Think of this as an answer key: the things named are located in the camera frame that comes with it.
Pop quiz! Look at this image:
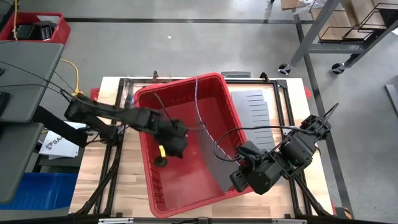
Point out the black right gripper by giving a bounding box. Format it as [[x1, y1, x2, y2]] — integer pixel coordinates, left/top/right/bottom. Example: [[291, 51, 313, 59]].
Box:
[[230, 160, 282, 195]]

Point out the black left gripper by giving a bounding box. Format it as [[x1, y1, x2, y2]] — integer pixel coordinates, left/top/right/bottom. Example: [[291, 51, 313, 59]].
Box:
[[154, 119, 189, 168]]

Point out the long grey slotted divider panel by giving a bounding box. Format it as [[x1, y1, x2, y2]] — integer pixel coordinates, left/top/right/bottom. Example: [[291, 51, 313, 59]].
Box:
[[194, 73, 242, 193]]

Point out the large red plastic bin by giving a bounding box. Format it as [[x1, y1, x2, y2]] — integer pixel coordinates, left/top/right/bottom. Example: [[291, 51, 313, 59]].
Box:
[[133, 72, 254, 218]]

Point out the short grey slotted divider panel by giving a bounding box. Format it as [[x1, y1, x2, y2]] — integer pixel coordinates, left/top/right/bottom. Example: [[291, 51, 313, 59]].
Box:
[[230, 89, 277, 151]]

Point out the black desk support bar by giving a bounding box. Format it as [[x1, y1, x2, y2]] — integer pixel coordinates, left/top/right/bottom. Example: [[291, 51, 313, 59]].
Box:
[[32, 105, 90, 149]]

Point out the white paper with logo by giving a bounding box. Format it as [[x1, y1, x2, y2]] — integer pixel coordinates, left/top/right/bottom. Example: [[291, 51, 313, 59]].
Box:
[[39, 121, 86, 159]]

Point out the black floor stand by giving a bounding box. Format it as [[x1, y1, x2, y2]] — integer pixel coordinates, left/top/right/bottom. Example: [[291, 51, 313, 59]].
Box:
[[30, 152, 85, 175]]

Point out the black caster wheel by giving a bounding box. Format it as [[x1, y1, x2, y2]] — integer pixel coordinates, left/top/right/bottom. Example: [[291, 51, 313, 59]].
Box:
[[331, 62, 346, 75], [278, 63, 294, 76]]

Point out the blue plastic bin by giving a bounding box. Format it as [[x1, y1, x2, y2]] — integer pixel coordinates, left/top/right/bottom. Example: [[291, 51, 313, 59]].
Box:
[[0, 172, 78, 211]]

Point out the small red basket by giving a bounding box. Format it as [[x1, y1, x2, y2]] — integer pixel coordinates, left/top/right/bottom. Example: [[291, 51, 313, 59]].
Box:
[[0, 11, 72, 46]]

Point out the grey desk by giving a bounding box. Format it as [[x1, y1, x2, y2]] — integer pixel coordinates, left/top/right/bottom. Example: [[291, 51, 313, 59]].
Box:
[[0, 40, 65, 205]]

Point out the grey metal cart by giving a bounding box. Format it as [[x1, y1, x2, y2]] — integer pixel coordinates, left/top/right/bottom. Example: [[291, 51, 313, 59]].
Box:
[[290, 0, 398, 68]]

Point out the black device in basket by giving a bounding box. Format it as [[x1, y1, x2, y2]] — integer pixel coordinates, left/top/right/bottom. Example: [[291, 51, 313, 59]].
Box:
[[16, 20, 57, 41]]

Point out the white paper sheet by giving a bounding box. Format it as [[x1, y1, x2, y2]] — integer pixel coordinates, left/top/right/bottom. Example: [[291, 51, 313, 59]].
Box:
[[36, 14, 61, 25]]

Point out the grey metal bar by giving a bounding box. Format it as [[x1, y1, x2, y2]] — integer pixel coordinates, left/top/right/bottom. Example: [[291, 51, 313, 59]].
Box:
[[384, 83, 398, 118]]

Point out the black device on desk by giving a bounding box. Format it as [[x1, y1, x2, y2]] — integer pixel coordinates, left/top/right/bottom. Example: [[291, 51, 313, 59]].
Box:
[[0, 91, 11, 118]]

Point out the small cardboard box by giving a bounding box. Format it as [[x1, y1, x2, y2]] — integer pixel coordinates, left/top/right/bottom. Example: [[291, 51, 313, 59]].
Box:
[[280, 0, 309, 10]]

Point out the large cardboard box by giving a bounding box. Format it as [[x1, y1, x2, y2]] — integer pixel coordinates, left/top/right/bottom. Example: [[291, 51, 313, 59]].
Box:
[[310, 0, 389, 41]]

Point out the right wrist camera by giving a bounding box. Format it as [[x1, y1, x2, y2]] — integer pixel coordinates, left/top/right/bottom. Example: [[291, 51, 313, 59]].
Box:
[[236, 141, 262, 163]]

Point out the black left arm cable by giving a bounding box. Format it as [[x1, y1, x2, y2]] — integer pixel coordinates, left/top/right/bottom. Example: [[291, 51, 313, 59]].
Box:
[[153, 92, 177, 125]]

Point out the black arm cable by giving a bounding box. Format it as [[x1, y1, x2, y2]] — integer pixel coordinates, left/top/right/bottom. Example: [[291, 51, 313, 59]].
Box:
[[153, 92, 177, 125], [213, 125, 317, 162]]

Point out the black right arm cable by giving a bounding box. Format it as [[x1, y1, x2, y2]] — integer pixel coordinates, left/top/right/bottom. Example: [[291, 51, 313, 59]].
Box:
[[213, 125, 317, 162]]

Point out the silver metal bracket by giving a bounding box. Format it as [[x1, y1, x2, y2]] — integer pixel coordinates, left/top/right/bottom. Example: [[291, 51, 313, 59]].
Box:
[[98, 217, 135, 224], [272, 218, 308, 224]]

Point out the black aluminium frame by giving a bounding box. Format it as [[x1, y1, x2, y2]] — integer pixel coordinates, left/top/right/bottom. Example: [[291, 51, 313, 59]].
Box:
[[73, 72, 336, 218]]

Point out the grey mount plate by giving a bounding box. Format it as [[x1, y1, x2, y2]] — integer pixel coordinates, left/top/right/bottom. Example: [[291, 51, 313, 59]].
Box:
[[220, 71, 252, 78]]

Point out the yellow cable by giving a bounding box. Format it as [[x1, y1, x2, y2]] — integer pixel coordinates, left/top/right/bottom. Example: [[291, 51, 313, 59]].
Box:
[[11, 0, 19, 41], [60, 58, 84, 96]]

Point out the thin black desk cable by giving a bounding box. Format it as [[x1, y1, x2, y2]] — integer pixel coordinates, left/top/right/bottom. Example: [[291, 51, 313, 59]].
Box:
[[0, 60, 75, 103]]

